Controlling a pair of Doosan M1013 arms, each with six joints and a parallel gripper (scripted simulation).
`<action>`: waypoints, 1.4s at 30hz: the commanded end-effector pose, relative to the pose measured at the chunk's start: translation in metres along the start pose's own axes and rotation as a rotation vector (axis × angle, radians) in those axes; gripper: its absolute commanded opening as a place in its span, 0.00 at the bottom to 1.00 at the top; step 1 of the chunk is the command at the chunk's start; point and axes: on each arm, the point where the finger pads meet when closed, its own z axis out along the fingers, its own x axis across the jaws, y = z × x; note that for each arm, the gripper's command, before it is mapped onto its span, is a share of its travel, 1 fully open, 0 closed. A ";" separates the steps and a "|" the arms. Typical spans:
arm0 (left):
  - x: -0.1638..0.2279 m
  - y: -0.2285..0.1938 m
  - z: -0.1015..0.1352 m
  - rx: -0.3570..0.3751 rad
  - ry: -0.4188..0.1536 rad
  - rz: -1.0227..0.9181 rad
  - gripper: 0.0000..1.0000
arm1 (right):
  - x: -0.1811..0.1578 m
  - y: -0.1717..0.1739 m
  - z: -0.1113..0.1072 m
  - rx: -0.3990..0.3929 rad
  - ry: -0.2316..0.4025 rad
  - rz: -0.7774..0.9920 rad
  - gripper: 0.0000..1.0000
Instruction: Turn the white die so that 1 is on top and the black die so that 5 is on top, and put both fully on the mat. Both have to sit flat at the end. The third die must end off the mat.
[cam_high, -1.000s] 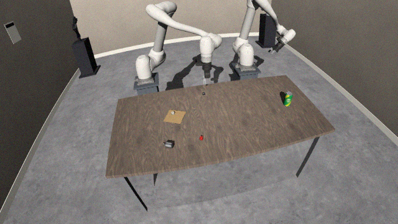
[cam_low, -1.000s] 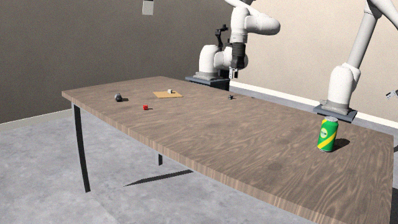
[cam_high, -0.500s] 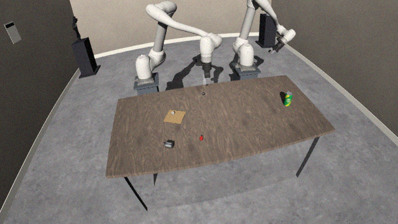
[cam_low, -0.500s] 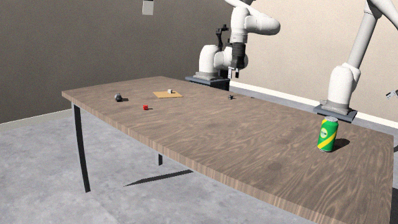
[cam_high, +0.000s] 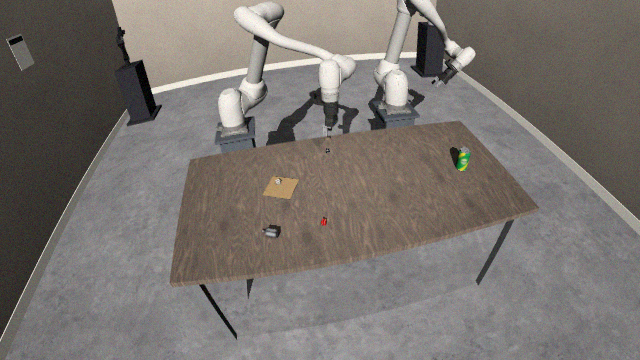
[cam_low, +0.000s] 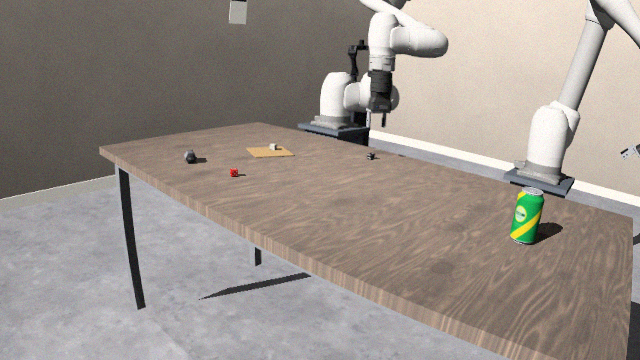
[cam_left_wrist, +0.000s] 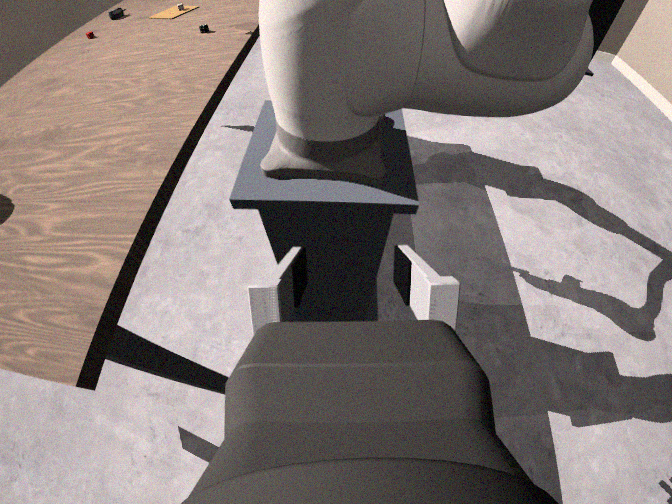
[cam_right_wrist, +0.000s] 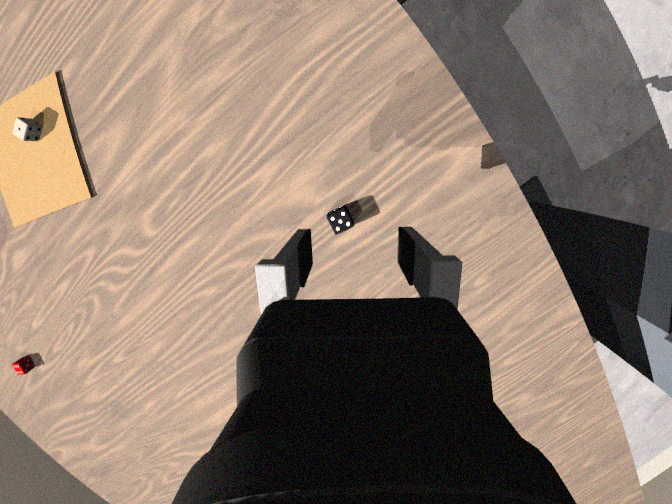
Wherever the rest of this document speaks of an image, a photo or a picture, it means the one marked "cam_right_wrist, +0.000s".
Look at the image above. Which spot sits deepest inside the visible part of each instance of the white die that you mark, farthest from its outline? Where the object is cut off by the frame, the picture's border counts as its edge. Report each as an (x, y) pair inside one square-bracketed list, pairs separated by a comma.
[(27, 129)]

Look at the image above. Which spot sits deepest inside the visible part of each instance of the black die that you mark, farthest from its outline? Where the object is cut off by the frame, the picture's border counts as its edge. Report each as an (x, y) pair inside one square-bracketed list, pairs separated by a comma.
[(340, 219)]

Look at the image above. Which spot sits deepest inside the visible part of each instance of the tan square mat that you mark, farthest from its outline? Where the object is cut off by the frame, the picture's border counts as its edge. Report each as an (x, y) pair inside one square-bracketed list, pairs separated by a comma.
[(39, 178)]

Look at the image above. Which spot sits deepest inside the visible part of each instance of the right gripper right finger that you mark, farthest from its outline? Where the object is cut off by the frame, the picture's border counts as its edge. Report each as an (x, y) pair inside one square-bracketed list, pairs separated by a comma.
[(431, 273)]

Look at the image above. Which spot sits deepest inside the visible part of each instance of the red die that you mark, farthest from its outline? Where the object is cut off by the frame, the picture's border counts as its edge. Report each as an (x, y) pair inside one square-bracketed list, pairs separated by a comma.
[(23, 365)]

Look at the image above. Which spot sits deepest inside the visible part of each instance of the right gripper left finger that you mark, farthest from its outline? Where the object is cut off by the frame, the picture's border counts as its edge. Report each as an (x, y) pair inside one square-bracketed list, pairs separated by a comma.
[(280, 278)]

